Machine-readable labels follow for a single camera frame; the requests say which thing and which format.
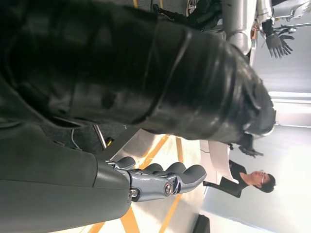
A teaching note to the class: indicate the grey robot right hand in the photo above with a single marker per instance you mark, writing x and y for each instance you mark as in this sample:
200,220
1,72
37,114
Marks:
48,186

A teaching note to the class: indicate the stainless steel workbench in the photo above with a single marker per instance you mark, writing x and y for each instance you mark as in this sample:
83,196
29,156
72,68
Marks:
192,154

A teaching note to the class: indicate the white rounded panel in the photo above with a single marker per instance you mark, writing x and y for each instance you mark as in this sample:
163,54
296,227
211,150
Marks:
218,157

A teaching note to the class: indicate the person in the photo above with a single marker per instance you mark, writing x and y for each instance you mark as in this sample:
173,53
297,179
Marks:
237,183

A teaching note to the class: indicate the silver black humanoid robot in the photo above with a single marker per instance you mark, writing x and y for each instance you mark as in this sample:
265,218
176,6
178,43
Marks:
239,25

